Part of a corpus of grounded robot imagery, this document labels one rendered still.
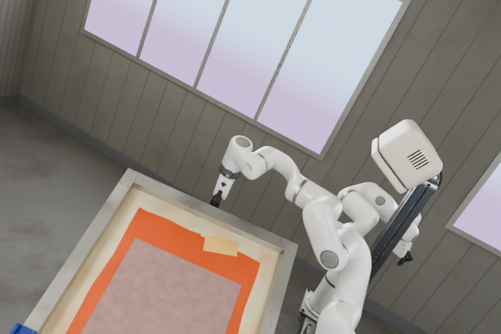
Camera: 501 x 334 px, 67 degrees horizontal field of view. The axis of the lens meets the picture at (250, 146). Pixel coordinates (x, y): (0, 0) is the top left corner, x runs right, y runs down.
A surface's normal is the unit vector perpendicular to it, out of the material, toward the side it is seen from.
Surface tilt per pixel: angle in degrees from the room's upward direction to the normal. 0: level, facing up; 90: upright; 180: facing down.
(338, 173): 90
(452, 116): 90
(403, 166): 90
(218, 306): 32
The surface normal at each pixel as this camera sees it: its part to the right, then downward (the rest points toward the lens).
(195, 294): 0.26, -0.54
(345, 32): -0.31, 0.25
